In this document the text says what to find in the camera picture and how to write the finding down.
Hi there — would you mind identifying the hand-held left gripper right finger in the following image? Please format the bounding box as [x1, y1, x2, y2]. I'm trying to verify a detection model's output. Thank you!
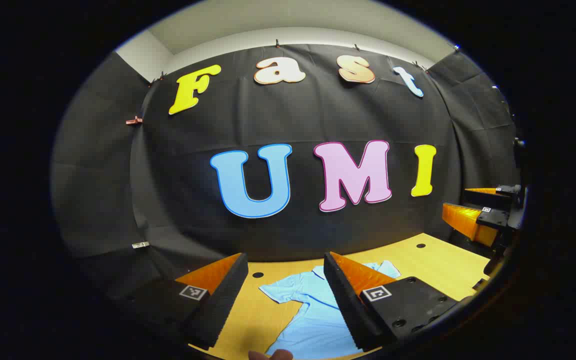
[323, 251, 460, 353]

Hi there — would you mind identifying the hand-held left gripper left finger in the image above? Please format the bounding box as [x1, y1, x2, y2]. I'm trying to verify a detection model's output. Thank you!
[110, 252, 250, 351]

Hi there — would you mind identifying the light blue T-shirt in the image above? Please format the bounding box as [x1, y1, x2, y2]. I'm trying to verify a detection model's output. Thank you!
[259, 260, 402, 360]

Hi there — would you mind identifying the black backdrop cloth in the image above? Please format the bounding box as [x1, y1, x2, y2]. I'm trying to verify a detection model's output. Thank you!
[50, 44, 521, 301]

